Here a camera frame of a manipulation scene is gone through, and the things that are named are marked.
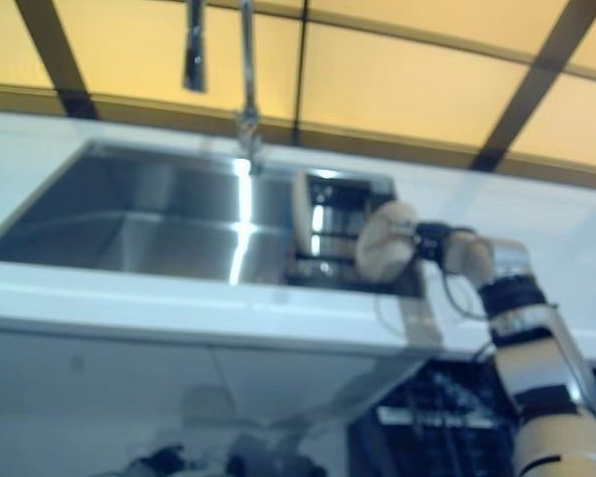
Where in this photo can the amber window with dark frame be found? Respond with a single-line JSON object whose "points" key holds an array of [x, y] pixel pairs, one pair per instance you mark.
{"points": [[402, 74]]}

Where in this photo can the white glossy cabinet door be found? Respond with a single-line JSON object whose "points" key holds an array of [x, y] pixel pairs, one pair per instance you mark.
{"points": [[104, 382], [303, 382]]}

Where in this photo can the stainless steel sink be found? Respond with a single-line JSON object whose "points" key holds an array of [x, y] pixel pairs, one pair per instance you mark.
{"points": [[154, 223]]}

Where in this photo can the beige round plate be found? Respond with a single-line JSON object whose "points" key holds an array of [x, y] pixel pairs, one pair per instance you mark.
{"points": [[303, 213]]}

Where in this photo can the cream bowl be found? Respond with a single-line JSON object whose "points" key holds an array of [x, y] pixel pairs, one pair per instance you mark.
{"points": [[382, 248]]}

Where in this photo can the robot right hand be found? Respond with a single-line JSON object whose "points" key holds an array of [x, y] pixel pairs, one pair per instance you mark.
{"points": [[432, 241]]}

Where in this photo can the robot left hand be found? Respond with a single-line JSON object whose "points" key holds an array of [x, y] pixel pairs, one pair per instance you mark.
{"points": [[171, 459]]}

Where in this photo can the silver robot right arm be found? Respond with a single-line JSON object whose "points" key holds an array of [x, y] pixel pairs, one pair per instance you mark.
{"points": [[521, 318]]}

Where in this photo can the chrome pull-down faucet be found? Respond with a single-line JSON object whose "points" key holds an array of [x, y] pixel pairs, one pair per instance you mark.
{"points": [[248, 74]]}

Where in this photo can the black sink drain rack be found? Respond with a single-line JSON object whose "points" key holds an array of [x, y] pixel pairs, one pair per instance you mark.
{"points": [[333, 218]]}

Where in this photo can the black dishwasher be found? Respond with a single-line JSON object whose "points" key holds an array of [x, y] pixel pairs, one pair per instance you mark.
{"points": [[392, 447]]}

